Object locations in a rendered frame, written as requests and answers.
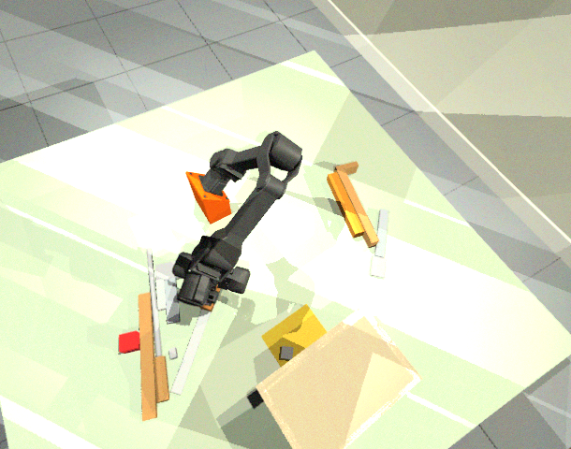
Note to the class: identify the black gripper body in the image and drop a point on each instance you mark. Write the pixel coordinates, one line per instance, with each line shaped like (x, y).
(237, 279)

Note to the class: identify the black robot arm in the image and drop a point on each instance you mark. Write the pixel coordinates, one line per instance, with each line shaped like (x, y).
(224, 247)

